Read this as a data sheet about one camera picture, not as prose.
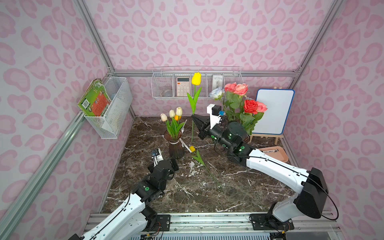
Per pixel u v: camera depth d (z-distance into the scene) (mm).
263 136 1005
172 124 797
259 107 737
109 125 727
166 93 927
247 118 739
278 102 874
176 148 900
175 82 927
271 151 979
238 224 734
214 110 531
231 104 763
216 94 758
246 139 821
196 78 524
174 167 719
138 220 603
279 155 980
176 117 786
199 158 952
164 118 811
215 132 579
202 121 585
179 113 753
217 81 912
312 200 399
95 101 718
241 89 705
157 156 666
